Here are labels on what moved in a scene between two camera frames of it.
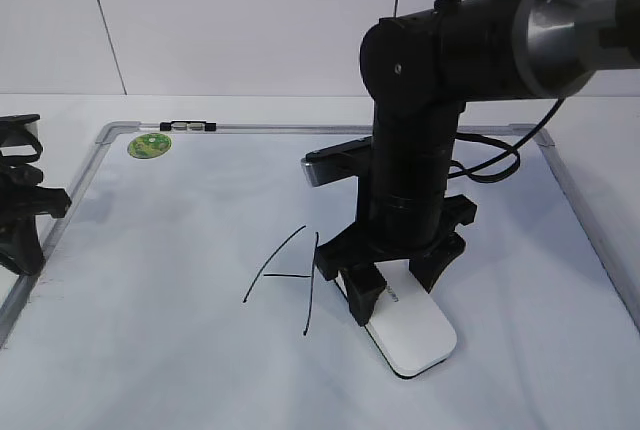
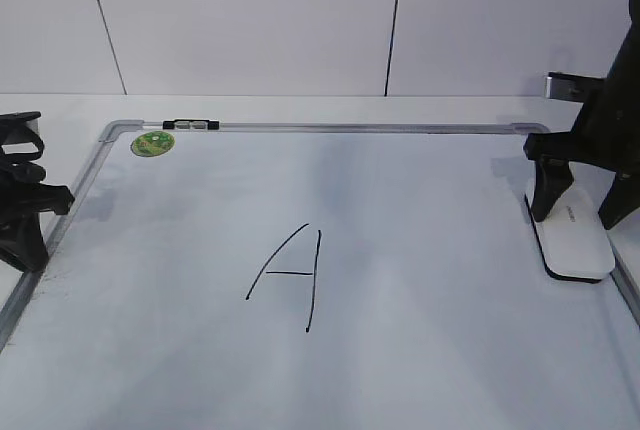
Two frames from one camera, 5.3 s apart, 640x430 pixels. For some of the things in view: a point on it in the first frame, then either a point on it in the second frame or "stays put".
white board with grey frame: (183, 296) stays put
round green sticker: (148, 146) stays put
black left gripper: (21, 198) stays put
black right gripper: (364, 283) to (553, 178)
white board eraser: (410, 330) to (573, 237)
